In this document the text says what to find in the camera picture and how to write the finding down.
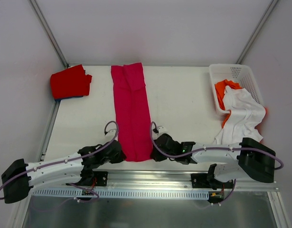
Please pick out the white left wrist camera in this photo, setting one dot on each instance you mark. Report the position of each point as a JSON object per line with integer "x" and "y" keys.
{"x": 110, "y": 133}

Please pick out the folded red t shirt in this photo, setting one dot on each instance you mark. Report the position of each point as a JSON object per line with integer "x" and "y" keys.
{"x": 70, "y": 82}

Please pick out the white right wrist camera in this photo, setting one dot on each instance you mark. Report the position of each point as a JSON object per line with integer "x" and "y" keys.
{"x": 159, "y": 130}

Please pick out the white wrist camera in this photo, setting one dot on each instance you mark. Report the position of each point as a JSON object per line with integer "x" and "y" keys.
{"x": 110, "y": 133}
{"x": 159, "y": 130}

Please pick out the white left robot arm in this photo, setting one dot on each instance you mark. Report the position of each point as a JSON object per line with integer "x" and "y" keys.
{"x": 22, "y": 178}

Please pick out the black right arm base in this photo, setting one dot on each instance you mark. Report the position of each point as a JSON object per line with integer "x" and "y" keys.
{"x": 205, "y": 179}

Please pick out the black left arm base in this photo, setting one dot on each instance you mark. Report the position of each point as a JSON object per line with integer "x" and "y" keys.
{"x": 93, "y": 178}

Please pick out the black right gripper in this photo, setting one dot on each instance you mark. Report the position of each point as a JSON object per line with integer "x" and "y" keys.
{"x": 160, "y": 148}

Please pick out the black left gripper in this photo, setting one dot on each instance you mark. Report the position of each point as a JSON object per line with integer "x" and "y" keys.
{"x": 116, "y": 152}

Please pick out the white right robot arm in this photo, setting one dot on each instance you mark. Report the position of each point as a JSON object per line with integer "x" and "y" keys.
{"x": 247, "y": 158}

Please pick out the orange t shirt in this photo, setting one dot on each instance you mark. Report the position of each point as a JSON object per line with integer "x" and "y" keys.
{"x": 220, "y": 88}

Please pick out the magenta t shirt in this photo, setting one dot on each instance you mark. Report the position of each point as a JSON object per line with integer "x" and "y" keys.
{"x": 132, "y": 111}

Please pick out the white slotted cable duct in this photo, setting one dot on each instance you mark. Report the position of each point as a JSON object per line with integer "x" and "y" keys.
{"x": 126, "y": 193}

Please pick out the white t shirt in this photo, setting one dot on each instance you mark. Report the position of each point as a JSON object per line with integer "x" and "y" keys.
{"x": 245, "y": 115}

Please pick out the white perforated plastic basket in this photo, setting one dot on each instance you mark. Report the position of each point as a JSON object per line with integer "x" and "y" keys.
{"x": 237, "y": 73}

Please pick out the aluminium mounting rail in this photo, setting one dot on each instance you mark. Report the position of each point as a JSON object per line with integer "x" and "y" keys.
{"x": 172, "y": 180}

